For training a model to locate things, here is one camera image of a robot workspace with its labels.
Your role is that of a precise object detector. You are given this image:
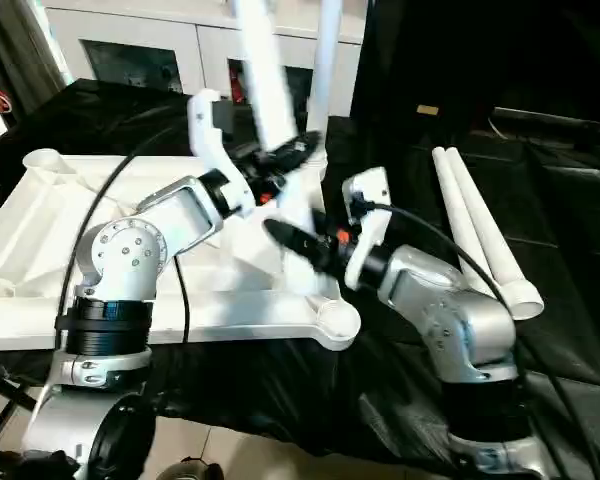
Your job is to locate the white plastic table leg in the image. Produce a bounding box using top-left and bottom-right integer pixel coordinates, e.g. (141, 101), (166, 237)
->
(431, 146), (507, 302)
(312, 0), (345, 162)
(229, 0), (342, 302)
(444, 147), (546, 322)

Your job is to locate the white plastic table top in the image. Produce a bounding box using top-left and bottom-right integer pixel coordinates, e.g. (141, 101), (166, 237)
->
(0, 148), (362, 354)

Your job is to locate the white cabinet with glass doors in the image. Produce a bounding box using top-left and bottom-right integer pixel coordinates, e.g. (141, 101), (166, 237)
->
(42, 0), (367, 120)

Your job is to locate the black mat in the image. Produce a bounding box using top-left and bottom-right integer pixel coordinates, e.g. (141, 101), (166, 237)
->
(0, 77), (600, 476)

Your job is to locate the dark rounded object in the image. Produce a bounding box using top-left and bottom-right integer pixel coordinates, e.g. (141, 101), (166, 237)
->
(162, 457), (225, 480)

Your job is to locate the dark grey curtain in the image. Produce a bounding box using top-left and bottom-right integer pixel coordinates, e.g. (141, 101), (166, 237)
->
(0, 0), (64, 122)

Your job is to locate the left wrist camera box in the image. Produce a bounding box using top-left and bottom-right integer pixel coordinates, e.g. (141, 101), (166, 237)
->
(187, 89), (257, 217)

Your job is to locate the black metal folding frame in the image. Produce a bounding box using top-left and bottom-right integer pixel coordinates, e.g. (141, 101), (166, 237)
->
(0, 369), (37, 451)

